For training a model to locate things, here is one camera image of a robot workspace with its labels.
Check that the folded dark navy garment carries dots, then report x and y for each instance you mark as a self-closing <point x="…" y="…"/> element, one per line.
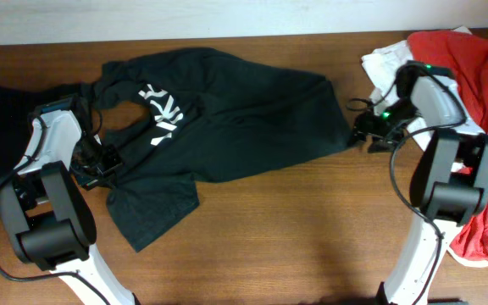
<point x="15" y="105"/>

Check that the black Nike t-shirt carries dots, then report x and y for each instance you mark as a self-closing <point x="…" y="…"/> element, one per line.
<point x="211" y="117"/>

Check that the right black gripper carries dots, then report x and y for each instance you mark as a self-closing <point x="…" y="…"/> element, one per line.
<point x="371" y="138"/>

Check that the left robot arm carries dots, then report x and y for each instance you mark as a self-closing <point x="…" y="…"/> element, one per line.
<point x="47" y="219"/>

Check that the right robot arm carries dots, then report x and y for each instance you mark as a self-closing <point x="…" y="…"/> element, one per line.
<point x="450" y="183"/>

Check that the white t-shirt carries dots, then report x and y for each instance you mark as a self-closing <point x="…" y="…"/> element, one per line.
<point x="381" y="68"/>

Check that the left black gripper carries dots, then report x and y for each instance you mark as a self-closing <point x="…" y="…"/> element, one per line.
<point x="101" y="168"/>

